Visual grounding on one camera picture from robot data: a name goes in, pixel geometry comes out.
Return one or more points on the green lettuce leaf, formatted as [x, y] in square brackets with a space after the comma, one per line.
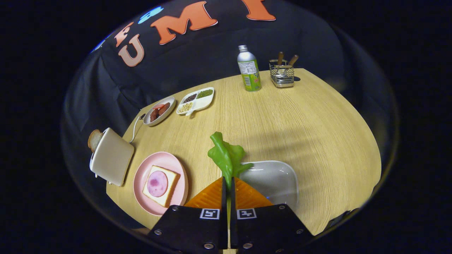
[226, 157]

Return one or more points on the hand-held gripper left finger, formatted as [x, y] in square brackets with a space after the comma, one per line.
[190, 225]

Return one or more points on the square white bread slice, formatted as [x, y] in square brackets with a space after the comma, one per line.
[170, 187]

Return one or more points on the pile of dark beans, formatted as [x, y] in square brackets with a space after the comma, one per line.
[190, 98]

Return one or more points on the white divided dish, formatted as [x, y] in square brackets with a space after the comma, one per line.
[202, 103]

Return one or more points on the pile of green beans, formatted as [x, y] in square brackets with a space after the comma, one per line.
[204, 93]

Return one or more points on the toasted bread slice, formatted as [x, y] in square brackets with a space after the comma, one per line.
[94, 139]

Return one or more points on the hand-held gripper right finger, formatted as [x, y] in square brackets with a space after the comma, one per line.
[268, 225]

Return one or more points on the grey rounded square plate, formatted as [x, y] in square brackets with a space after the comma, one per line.
[273, 180]

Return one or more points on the pink ham slice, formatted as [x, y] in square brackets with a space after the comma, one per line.
[157, 183]

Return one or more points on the pile of yellow soybeans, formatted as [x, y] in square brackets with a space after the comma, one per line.
[185, 107]

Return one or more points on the white toaster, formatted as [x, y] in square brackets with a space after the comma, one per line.
[113, 158]

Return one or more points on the pink sausage slice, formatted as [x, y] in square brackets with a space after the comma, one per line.
[158, 106]

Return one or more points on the pink round plate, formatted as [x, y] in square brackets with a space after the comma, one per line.
[141, 183]

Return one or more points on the green label silver bottle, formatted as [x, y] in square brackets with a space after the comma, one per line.
[249, 72]

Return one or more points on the white round plate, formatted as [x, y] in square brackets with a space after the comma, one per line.
[169, 112]

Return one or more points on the brown meat piece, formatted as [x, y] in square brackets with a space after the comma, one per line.
[154, 115]
[164, 108]

